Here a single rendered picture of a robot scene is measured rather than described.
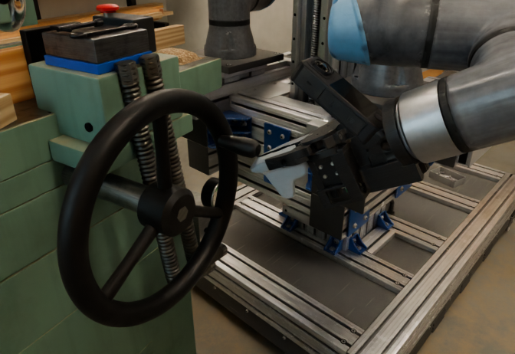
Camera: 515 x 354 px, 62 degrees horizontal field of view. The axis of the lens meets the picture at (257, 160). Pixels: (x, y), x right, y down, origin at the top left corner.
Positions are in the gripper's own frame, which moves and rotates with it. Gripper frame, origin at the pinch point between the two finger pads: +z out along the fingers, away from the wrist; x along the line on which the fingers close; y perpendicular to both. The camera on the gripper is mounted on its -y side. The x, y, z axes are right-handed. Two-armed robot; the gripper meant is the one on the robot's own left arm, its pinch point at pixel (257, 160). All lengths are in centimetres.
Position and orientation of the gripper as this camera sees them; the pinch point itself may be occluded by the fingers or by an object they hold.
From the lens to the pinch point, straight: 56.0
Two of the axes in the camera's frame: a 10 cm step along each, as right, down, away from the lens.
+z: -7.3, 2.5, 6.3
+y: 4.4, 8.9, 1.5
